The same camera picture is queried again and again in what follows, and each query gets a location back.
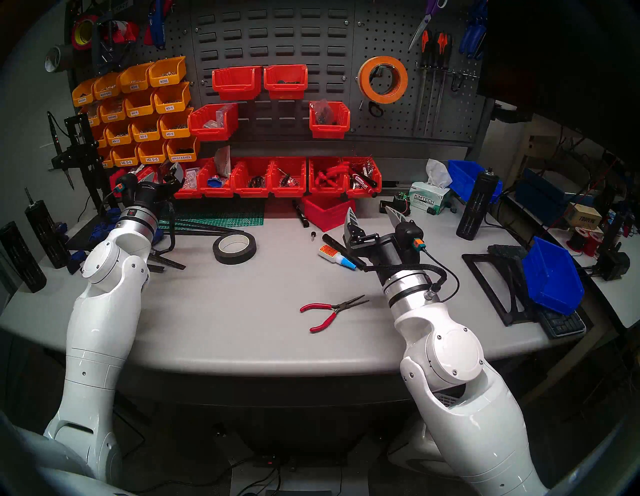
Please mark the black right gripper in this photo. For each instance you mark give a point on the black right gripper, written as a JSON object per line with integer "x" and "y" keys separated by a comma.
{"x": 385, "y": 252}

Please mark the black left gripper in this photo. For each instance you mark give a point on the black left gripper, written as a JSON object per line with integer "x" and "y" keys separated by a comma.
{"x": 152, "y": 196}

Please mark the orange tape roll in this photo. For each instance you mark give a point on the orange tape roll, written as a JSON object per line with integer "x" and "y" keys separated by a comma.
{"x": 365, "y": 85}

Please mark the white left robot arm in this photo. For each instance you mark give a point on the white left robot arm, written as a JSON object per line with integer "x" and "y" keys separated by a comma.
{"x": 100, "y": 325}

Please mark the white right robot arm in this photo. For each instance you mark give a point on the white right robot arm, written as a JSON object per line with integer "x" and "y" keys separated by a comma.
{"x": 450, "y": 375}

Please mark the black tape roll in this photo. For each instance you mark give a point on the black tape roll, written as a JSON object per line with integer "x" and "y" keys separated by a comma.
{"x": 235, "y": 257}

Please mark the red tape roll yellow core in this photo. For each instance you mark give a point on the red tape roll yellow core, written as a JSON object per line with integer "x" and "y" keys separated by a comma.
{"x": 76, "y": 32}

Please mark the yellow parts bin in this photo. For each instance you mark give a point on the yellow parts bin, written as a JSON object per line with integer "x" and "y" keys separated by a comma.
{"x": 176, "y": 127}
{"x": 140, "y": 107}
{"x": 172, "y": 100}
{"x": 125, "y": 158}
{"x": 92, "y": 117}
{"x": 146, "y": 131}
{"x": 167, "y": 74}
{"x": 119, "y": 136}
{"x": 182, "y": 151}
{"x": 106, "y": 88}
{"x": 112, "y": 113}
{"x": 135, "y": 81}
{"x": 107, "y": 160}
{"x": 152, "y": 154}
{"x": 82, "y": 95}
{"x": 101, "y": 137}

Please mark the small printed parts bag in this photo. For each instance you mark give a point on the small printed parts bag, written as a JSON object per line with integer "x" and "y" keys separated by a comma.
{"x": 191, "y": 179}

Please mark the small circuit board device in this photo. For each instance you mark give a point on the small circuit board device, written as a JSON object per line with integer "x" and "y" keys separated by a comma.
{"x": 395, "y": 205}

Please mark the red shelf bin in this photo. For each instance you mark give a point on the red shelf bin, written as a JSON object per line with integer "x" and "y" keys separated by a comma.
{"x": 287, "y": 192}
{"x": 115, "y": 177}
{"x": 192, "y": 192}
{"x": 327, "y": 191}
{"x": 252, "y": 192}
{"x": 216, "y": 192}
{"x": 365, "y": 194}

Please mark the red Marks-A-Lot marker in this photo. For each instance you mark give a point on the red Marks-A-Lot marker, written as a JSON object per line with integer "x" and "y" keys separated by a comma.
{"x": 362, "y": 182}

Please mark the thick black marker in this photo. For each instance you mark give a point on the thick black marker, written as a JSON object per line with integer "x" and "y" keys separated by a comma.
{"x": 335, "y": 244}

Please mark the loose red plastic bin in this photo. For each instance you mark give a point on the loose red plastic bin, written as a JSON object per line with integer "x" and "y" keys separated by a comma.
{"x": 330, "y": 210}

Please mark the small blue part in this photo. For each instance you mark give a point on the small blue part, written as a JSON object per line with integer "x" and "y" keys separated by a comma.
{"x": 215, "y": 182}

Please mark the glue bottle with blue cap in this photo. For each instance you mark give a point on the glue bottle with blue cap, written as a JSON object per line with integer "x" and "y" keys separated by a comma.
{"x": 332, "y": 255}

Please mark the Kimtech tissue box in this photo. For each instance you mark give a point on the Kimtech tissue box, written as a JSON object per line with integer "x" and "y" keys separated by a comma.
{"x": 427, "y": 200}

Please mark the clear zip bag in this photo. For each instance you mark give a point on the clear zip bag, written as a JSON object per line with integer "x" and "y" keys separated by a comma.
{"x": 223, "y": 161}

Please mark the green cutting mat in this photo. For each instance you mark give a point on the green cutting mat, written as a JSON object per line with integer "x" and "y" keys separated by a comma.
{"x": 225, "y": 220}

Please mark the slim black pen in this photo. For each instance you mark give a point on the slim black pen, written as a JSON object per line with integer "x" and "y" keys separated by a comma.
{"x": 301, "y": 214}

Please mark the small clear hardware bag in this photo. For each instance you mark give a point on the small clear hardware bag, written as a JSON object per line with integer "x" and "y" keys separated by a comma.
{"x": 216, "y": 119}

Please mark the blue plastic bin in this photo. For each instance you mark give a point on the blue plastic bin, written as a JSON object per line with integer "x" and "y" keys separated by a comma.
{"x": 550, "y": 277}
{"x": 462, "y": 175}

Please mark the tall black bottle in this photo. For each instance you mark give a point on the tall black bottle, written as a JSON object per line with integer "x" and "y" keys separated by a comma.
{"x": 475, "y": 210}

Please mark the black soldering iron pen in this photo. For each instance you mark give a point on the black soldering iron pen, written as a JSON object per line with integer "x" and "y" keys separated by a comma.
{"x": 56, "y": 137}

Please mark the clear bag black parts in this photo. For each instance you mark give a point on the clear bag black parts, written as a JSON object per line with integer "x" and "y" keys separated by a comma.
{"x": 324, "y": 112}

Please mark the black cylinder with rod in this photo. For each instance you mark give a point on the black cylinder with rod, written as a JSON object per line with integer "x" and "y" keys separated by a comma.
{"x": 47, "y": 230}

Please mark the red and black hanging clamp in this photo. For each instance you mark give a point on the red and black hanging clamp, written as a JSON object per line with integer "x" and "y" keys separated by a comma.
{"x": 125, "y": 31}

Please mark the blue and red hanging tool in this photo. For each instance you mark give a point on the blue and red hanging tool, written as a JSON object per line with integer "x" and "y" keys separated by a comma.
{"x": 159, "y": 25}

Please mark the black carabiner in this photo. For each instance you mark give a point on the black carabiner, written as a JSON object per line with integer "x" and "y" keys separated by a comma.
{"x": 456, "y": 82}

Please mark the dark blue crate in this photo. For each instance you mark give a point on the dark blue crate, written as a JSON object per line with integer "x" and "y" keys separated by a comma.
{"x": 535, "y": 195}

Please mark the metal tool rack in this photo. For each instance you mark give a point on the metal tool rack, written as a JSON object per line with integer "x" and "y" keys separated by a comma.
{"x": 450, "y": 75}

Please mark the black ribbed cylinder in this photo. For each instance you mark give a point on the black ribbed cylinder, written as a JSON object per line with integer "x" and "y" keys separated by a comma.
{"x": 20, "y": 255}

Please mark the small cardboard box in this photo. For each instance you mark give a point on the small cardboard box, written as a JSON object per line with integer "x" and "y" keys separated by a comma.
{"x": 584, "y": 216}

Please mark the black keyboard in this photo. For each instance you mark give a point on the black keyboard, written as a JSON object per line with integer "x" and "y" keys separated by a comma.
{"x": 562, "y": 325}

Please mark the white air purifier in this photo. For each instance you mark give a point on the white air purifier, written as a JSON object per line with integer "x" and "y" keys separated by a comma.
{"x": 415, "y": 450}

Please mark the black monitor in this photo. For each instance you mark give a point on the black monitor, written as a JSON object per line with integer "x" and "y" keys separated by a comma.
{"x": 550, "y": 60}

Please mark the black desk device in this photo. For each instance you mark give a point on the black desk device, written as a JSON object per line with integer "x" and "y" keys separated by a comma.
{"x": 615, "y": 264}

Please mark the black power strip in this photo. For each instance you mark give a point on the black power strip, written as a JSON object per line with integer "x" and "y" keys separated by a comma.
{"x": 300, "y": 460}

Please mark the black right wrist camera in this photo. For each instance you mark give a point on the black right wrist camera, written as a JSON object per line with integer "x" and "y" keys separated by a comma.
{"x": 410, "y": 235}

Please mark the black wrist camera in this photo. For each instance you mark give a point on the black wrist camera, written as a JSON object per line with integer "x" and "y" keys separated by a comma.
{"x": 410, "y": 235}
{"x": 125, "y": 186}

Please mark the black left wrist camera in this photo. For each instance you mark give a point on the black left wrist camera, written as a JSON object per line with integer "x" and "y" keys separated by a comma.
{"x": 125, "y": 186}

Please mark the red wall bin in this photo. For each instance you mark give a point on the red wall bin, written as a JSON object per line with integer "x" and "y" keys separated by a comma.
{"x": 330, "y": 130}
{"x": 210, "y": 132}
{"x": 286, "y": 86}
{"x": 237, "y": 86}

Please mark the black frame stand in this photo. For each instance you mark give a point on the black frame stand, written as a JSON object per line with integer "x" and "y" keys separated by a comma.
{"x": 507, "y": 272}

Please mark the grey duct tape roll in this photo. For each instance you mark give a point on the grey duct tape roll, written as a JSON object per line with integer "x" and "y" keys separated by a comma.
{"x": 65, "y": 56}

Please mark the grey pegboard wall panel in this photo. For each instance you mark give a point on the grey pegboard wall panel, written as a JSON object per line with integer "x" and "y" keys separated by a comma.
{"x": 300, "y": 30}

